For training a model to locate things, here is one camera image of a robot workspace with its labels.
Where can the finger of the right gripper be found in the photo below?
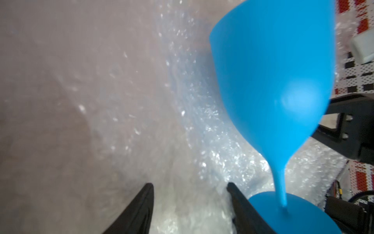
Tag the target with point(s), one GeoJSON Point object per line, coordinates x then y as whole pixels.
{"type": "Point", "coordinates": [353, 136]}

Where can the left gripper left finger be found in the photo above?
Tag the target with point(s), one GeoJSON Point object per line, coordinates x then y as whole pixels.
{"type": "Point", "coordinates": [137, 217]}

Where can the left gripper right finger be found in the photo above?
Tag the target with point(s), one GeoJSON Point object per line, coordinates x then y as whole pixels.
{"type": "Point", "coordinates": [246, 219]}

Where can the blue glass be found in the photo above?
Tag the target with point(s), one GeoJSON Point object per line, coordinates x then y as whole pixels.
{"type": "Point", "coordinates": [275, 66]}

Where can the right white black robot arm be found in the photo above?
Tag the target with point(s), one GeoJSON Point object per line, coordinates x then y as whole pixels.
{"type": "Point", "coordinates": [351, 218]}

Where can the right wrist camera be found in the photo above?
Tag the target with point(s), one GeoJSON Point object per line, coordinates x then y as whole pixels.
{"type": "Point", "coordinates": [362, 46]}

